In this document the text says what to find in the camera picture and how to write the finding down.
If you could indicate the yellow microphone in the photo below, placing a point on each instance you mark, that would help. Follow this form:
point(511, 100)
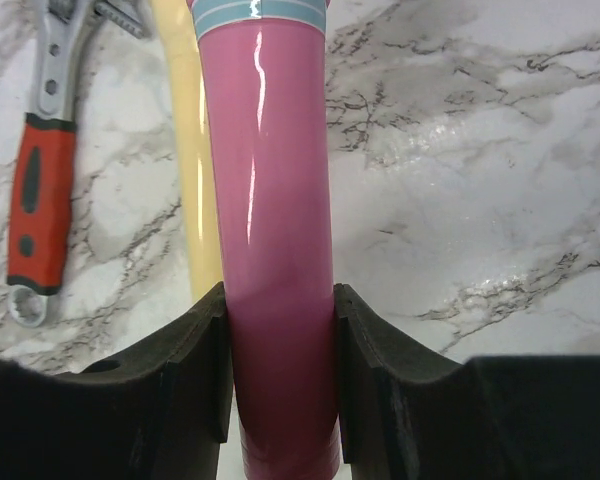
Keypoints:
point(175, 26)

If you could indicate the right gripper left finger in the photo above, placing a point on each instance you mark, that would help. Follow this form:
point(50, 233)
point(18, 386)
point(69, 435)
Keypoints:
point(158, 409)

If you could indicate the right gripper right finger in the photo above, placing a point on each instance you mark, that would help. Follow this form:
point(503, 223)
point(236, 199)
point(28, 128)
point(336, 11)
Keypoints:
point(407, 412)

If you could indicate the pink microphone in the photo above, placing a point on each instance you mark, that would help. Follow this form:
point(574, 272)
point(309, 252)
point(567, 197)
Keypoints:
point(263, 64)

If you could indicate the red-handled adjustable wrench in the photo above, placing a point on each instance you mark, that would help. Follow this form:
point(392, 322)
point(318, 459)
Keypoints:
point(40, 209)

